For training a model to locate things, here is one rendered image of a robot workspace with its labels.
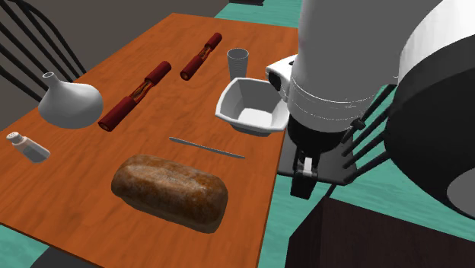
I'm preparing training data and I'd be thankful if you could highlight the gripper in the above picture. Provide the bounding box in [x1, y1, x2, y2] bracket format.
[287, 116, 345, 200]

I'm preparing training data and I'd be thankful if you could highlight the black spindle chair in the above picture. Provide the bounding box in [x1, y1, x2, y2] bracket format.
[0, 0, 88, 104]
[277, 83, 399, 187]

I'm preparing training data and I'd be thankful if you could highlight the dark robot stand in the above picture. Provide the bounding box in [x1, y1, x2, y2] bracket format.
[284, 196, 475, 268]

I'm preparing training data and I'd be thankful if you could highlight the white square bowl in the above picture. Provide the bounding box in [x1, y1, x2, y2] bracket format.
[215, 76, 291, 138]

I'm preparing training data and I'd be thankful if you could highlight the grey knife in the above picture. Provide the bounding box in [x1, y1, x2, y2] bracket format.
[168, 136, 246, 160]

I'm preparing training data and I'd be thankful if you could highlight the brown bread loaf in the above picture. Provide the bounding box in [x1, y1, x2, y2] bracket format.
[110, 154, 229, 235]

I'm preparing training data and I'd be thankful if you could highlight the grey ribbed cup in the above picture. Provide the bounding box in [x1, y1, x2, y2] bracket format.
[226, 47, 250, 82]

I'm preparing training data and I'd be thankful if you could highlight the brown wooden table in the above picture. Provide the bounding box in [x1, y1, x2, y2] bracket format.
[0, 12, 300, 268]

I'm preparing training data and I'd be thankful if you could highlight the white bulbous vase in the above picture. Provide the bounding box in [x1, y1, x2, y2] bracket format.
[37, 71, 104, 130]

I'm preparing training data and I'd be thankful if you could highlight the glass salt shaker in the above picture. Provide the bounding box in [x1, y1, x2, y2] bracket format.
[5, 131, 51, 164]

